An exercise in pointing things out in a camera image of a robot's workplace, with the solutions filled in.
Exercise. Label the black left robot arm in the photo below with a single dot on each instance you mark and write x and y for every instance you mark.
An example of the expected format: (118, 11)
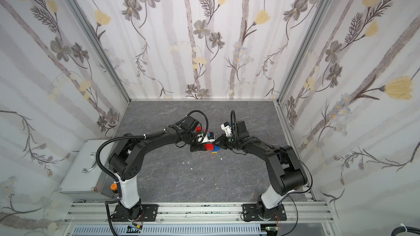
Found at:
(127, 158)

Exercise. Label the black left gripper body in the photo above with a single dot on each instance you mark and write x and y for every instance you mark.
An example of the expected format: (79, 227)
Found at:
(194, 140)

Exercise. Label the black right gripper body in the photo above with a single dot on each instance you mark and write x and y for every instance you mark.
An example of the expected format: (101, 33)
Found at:
(223, 140)

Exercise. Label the small green circuit board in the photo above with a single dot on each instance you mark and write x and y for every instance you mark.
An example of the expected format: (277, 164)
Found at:
(134, 229)

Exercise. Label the white slotted cable duct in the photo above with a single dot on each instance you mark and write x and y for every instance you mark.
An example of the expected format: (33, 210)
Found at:
(194, 230)

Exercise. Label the aluminium frame rail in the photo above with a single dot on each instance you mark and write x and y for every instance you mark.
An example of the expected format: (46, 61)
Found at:
(204, 213)

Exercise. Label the long red lego brick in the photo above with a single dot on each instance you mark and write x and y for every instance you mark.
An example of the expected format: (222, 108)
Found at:
(209, 146)

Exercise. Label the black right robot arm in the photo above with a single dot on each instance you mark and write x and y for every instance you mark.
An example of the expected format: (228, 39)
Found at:
(285, 170)

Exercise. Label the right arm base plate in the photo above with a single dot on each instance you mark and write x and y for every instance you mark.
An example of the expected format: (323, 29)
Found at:
(257, 212)

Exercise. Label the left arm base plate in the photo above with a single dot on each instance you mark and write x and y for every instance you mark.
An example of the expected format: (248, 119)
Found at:
(144, 212)

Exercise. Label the grey metal control box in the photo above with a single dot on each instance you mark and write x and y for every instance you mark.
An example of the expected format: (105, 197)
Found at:
(85, 180)

